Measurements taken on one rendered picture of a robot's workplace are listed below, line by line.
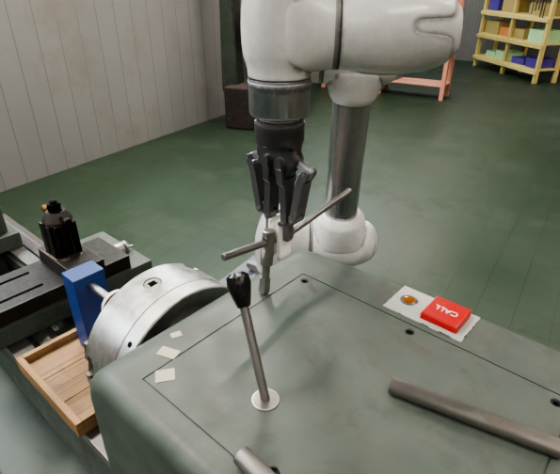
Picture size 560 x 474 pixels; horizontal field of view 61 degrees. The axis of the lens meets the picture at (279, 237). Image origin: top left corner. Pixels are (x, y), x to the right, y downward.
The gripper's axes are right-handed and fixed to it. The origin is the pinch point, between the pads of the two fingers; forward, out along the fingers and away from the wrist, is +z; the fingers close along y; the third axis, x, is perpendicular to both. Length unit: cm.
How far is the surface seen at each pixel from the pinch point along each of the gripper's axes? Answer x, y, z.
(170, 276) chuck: 10.2, 18.3, 11.1
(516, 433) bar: 6.6, -42.3, 7.5
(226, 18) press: -366, 408, 7
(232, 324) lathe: 13.7, -2.2, 9.3
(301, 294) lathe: 0.3, -5.3, 9.3
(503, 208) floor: -344, 51, 135
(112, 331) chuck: 23.5, 18.2, 15.9
